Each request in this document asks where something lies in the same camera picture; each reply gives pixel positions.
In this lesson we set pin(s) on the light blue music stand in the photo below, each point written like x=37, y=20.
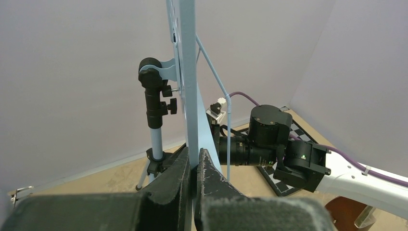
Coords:
x=161, y=79

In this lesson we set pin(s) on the brown wooden metronome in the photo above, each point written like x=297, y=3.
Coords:
x=351, y=215

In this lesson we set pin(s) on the black white chessboard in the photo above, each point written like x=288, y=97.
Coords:
x=299, y=164

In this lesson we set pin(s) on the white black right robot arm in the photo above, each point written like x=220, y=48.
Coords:
x=344, y=176

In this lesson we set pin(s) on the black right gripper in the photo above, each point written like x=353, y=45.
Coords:
x=257, y=148

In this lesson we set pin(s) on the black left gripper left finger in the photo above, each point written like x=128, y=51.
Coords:
x=163, y=205

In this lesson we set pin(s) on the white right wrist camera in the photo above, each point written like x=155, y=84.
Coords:
x=216, y=111

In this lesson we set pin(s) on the aluminium frame rail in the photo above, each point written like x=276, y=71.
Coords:
x=20, y=194

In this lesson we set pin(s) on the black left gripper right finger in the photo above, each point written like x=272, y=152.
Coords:
x=221, y=207

